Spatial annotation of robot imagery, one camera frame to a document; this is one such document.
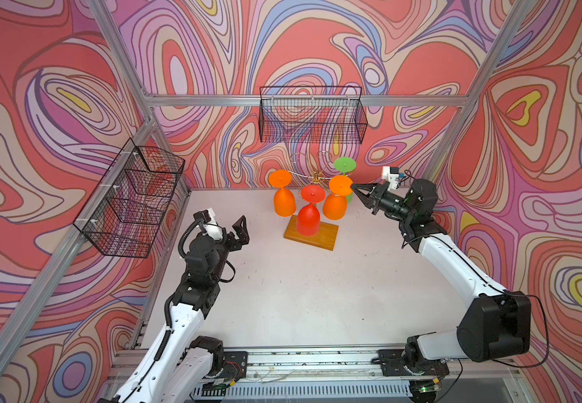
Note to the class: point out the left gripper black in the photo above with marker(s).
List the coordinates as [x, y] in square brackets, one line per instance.
[235, 245]

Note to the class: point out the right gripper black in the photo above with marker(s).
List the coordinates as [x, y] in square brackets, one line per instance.
[367, 199]

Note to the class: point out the orange wine glass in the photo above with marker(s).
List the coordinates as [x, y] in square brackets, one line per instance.
[283, 200]
[336, 204]

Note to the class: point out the green wine glass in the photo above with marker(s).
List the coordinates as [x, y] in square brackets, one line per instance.
[345, 169]

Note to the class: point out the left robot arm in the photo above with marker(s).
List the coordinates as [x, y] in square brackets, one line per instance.
[179, 359]

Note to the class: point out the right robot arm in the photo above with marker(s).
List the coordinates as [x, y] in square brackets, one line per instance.
[496, 323]

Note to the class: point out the red wine glass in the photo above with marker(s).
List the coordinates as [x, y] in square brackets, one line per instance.
[308, 220]

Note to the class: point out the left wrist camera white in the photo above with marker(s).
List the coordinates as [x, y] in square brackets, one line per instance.
[209, 224]

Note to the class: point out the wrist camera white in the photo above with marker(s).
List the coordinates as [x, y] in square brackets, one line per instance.
[209, 224]
[393, 176]

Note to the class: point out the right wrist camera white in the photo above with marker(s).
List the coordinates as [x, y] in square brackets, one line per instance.
[393, 176]

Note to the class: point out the gold wire glass rack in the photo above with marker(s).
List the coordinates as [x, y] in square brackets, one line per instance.
[314, 169]

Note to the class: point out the black wire basket back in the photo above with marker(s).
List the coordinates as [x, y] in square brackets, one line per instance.
[304, 114]

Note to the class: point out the black wire basket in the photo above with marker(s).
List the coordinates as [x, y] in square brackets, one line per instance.
[304, 114]
[136, 193]

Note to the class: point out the black wire basket left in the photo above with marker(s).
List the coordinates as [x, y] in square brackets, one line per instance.
[136, 193]

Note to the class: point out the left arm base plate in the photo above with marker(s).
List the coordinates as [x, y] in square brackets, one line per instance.
[231, 368]

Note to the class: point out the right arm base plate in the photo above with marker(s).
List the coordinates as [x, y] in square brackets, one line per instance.
[398, 362]

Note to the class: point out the aluminium mounting rail front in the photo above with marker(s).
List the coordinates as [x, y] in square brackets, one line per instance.
[297, 374]

